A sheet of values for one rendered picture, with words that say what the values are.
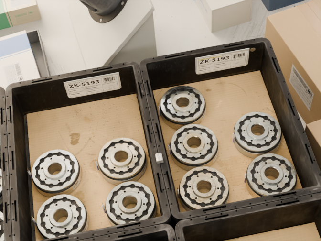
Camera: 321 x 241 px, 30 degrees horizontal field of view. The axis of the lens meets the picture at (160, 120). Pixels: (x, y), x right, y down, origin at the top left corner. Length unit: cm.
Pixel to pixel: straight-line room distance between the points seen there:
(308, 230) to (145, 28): 60
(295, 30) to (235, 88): 21
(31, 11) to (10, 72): 27
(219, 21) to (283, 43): 26
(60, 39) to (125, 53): 30
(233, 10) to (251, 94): 34
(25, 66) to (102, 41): 21
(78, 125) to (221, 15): 53
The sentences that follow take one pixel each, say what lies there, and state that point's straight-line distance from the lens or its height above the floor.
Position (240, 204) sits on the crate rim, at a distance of 115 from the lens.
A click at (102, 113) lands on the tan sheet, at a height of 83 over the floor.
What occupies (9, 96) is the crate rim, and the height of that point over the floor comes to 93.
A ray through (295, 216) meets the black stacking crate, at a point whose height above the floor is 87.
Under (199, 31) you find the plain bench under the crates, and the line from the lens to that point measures 170.
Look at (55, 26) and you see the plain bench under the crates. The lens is 178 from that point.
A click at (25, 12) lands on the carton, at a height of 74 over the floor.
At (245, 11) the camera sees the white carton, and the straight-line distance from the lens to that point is 169.
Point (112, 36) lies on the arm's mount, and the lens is 150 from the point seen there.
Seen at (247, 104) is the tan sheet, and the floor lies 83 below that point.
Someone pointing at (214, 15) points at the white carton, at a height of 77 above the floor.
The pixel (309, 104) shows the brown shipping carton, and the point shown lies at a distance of 147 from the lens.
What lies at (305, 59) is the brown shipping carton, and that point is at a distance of 145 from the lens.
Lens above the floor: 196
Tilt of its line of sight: 56 degrees down
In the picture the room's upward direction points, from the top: 6 degrees counter-clockwise
